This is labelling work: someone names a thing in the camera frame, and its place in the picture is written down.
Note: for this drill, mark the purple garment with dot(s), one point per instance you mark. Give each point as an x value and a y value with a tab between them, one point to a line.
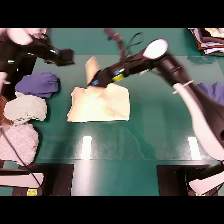
38	85

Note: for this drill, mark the heap of clothes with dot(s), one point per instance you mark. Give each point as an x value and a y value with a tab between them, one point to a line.
210	41

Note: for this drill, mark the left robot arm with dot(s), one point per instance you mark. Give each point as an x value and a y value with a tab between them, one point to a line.
41	49

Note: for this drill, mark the blue garment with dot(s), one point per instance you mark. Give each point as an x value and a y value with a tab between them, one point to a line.
213	91

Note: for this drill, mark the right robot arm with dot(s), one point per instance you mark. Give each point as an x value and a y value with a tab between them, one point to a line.
201	111

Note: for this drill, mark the light pink garment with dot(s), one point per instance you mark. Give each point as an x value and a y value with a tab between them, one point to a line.
18	143

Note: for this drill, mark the cream T-shirt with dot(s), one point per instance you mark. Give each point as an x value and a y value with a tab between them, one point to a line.
100	105

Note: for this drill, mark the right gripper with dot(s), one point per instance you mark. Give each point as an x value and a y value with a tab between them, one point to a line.
101	77

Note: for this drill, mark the pale grey garment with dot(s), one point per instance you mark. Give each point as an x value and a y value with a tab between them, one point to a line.
25	108

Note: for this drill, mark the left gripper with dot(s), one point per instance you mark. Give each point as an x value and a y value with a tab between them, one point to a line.
66	57

